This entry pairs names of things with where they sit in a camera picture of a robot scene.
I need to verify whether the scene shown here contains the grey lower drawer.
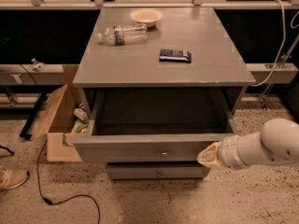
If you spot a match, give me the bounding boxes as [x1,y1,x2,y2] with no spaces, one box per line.
[106,163,210,180]

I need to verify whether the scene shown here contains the dark blue snack packet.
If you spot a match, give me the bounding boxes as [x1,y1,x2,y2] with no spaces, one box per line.
[159,49,192,63]

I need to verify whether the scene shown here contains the round metal drawer knob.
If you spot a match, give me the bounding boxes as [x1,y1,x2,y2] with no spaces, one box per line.
[161,150,168,158]

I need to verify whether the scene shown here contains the grey drawer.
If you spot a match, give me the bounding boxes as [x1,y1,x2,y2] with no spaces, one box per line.
[106,163,210,180]
[74,88,235,163]

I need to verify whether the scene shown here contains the black metal stand leg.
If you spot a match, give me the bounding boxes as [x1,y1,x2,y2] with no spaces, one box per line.
[20,92,47,141]

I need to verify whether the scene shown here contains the clear plastic water bottle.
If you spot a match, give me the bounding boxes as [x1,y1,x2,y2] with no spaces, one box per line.
[97,23,148,46]

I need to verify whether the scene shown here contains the grey top drawer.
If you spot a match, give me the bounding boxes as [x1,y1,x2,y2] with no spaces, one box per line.
[74,88,235,163]

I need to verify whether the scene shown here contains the white ceramic bowl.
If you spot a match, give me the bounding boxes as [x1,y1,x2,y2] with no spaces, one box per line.
[130,8,163,28]

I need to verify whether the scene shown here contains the white hanging cable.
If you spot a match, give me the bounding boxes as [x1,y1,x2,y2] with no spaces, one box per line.
[251,0,287,88]

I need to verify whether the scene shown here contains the green packet in box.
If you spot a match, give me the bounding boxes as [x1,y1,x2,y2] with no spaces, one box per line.
[71,119,88,133]

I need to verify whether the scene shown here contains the black floor cable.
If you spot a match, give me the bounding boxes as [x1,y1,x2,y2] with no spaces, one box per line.
[36,140,102,224]

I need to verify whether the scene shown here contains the white bottle in box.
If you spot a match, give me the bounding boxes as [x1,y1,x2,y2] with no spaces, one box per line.
[74,108,89,122]

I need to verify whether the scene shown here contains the grey wooden cabinet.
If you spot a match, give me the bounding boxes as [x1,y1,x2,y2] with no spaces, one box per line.
[72,7,257,182]

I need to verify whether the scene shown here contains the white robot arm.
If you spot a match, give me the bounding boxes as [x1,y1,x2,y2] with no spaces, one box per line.
[197,119,299,170]

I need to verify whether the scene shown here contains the open cardboard box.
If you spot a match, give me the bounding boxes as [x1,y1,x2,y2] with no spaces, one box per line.
[30,65,85,162]

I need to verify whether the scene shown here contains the tan sneaker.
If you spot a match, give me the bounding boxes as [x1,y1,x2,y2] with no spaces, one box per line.
[0,169,29,189]

